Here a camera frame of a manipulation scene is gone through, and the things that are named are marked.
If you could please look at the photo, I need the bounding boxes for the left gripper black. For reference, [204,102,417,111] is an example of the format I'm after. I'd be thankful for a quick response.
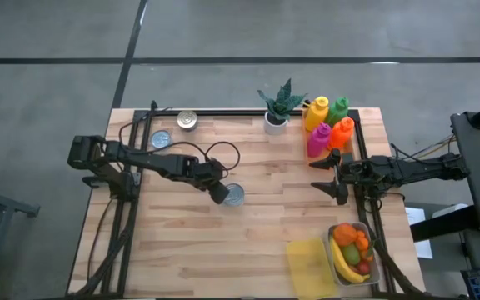
[192,159,231,206]

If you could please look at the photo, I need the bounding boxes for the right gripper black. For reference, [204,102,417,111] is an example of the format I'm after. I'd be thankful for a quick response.
[308,148,375,207]

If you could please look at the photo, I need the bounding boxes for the magenta squeeze bottle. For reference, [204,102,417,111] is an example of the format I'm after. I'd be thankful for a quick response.
[306,122,333,159]

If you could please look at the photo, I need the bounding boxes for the neon red squeeze bottle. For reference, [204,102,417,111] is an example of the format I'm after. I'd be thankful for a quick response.
[327,116,357,152]

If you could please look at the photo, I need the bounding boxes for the large yellow squeeze bottle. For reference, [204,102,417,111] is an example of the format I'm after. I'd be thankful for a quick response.
[304,95,332,133]

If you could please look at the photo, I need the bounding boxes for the orange toy bell pepper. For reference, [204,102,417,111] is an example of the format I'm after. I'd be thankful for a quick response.
[332,222,358,248]

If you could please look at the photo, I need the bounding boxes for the green squeeze bottle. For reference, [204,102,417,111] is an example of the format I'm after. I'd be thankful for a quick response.
[324,95,351,128]

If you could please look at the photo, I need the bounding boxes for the small orange carrots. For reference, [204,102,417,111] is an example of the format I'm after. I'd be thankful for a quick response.
[355,229,376,263]

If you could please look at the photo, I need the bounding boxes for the tin can gold lid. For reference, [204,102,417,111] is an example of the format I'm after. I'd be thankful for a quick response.
[176,109,199,132]

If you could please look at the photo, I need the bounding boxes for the green toy pear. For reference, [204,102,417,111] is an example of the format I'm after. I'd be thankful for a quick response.
[342,243,363,267]

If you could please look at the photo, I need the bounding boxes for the yellow toy banana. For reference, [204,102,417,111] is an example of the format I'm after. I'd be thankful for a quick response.
[329,237,372,285]

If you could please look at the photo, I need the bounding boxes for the translucent orange bin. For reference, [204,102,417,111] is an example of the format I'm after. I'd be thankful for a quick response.
[302,108,358,168]

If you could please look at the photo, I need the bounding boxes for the snake plant in white pot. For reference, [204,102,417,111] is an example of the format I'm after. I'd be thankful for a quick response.
[257,77,308,137]

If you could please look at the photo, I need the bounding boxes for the white paper sheet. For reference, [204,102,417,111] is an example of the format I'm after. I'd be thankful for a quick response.
[404,207,433,259]

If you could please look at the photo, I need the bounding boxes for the translucent yellow bin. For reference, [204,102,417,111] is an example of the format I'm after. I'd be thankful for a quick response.
[285,237,339,300]

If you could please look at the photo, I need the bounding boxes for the grey plastic bin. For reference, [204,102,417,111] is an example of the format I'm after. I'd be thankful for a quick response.
[327,221,383,288]

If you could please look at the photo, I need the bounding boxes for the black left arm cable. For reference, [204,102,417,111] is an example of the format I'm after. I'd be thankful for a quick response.
[117,107,242,173]

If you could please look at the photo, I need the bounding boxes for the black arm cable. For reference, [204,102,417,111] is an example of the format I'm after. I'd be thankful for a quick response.
[389,142,458,168]
[117,107,242,173]

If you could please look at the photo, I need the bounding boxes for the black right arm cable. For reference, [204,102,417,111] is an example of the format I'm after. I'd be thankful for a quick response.
[389,142,458,168]

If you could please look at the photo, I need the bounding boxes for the black table frame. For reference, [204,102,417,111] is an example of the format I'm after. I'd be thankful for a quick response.
[67,107,427,300]

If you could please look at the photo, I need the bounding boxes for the bundle of coloured wires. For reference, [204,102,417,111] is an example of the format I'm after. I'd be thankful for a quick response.
[410,132,454,162]

